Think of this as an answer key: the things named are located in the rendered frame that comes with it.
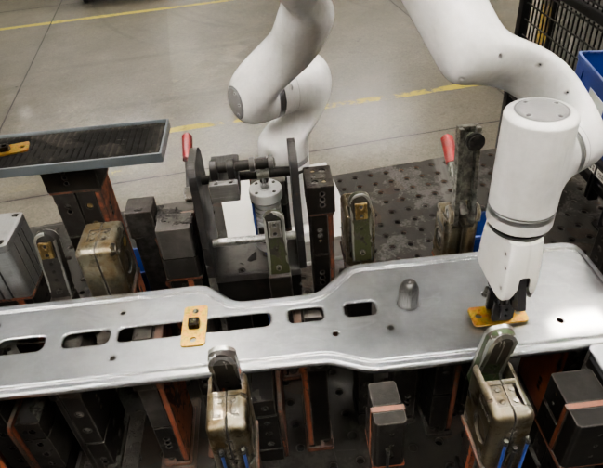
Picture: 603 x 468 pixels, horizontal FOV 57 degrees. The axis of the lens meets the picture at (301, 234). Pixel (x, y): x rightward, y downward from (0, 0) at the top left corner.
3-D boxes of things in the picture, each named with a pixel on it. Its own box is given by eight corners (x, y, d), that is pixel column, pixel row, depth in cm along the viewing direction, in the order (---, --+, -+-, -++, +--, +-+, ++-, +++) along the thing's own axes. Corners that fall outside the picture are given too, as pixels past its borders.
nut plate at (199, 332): (204, 345, 85) (203, 340, 84) (179, 347, 85) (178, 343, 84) (208, 305, 91) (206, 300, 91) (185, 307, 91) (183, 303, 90)
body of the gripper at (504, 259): (478, 197, 77) (468, 258, 84) (505, 242, 69) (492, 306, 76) (530, 191, 77) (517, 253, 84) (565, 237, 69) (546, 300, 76)
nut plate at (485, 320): (474, 327, 83) (475, 321, 83) (466, 309, 86) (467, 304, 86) (530, 321, 84) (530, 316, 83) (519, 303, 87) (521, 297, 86)
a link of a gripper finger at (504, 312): (496, 286, 80) (490, 318, 84) (504, 302, 77) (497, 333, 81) (517, 283, 80) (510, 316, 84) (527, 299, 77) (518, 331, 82)
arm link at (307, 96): (249, 152, 135) (237, 59, 119) (314, 128, 141) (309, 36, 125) (274, 177, 127) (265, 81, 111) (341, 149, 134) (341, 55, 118)
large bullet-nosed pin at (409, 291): (399, 318, 89) (401, 288, 84) (395, 304, 91) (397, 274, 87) (419, 316, 89) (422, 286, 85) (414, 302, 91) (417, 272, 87)
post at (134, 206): (170, 361, 121) (122, 213, 96) (173, 344, 125) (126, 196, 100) (193, 358, 121) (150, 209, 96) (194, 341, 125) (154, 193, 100)
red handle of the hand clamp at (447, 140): (452, 215, 95) (436, 133, 100) (450, 219, 97) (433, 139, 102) (478, 213, 95) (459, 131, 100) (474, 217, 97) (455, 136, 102)
